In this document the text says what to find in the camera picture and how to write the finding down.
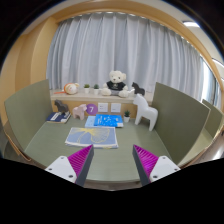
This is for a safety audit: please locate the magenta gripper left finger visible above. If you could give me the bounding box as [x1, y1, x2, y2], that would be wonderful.
[46, 145, 94, 187]

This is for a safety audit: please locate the grey white curtain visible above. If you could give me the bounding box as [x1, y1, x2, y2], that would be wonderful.
[45, 11, 222, 108]

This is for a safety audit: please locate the orange white round plush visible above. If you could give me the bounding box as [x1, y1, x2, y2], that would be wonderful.
[58, 83, 79, 95]

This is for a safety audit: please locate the pink horse figure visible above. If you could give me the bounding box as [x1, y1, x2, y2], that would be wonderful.
[72, 104, 87, 120]

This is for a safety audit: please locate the small potted plant middle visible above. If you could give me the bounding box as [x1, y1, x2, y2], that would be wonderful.
[93, 84, 99, 95]

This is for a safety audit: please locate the purple number seven disc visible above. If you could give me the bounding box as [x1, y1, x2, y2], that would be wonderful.
[86, 104, 98, 115]

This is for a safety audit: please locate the dark grey horse figure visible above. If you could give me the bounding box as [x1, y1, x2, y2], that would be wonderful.
[54, 100, 69, 113]

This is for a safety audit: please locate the green left partition panel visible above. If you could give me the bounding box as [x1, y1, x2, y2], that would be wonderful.
[5, 80, 53, 150]

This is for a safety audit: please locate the white wooden horse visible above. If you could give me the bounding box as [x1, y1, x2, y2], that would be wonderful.
[133, 94, 158, 131]

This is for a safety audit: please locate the small potted plant on table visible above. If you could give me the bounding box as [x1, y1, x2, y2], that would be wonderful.
[124, 110, 130, 123]

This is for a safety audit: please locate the small black horse figure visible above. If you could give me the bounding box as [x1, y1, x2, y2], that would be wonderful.
[132, 82, 145, 96]

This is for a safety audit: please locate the white wall socket right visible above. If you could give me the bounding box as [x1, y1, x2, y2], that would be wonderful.
[111, 103, 121, 113]

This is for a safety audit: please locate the light blue book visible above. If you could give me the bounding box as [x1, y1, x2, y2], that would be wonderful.
[85, 116, 95, 127]

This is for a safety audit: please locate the white teddy bear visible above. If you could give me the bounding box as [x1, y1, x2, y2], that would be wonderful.
[101, 71, 129, 98]

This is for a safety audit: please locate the green right partition panel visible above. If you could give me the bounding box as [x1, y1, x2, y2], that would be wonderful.
[152, 83, 210, 164]

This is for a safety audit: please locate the green far right panel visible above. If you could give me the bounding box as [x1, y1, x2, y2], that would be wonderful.
[202, 99, 224, 138]

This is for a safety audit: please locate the ceiling light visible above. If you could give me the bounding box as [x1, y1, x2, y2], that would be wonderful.
[183, 21, 200, 28]

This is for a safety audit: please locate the white wall socket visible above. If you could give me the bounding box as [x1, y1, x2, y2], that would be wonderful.
[98, 103, 108, 113]
[111, 103, 121, 113]

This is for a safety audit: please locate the dark blue book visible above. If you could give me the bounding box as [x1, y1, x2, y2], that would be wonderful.
[46, 112, 71, 123]

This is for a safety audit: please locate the small potted plant left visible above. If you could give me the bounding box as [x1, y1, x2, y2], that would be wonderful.
[84, 84, 90, 94]

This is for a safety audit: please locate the white wall socket left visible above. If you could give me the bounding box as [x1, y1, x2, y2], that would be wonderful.
[98, 103, 108, 113]

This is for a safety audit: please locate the green partition panel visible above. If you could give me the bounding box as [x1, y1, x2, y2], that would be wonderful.
[5, 80, 53, 150]
[152, 83, 210, 164]

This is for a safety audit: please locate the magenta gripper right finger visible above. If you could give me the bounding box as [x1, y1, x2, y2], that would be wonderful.
[133, 145, 180, 186]

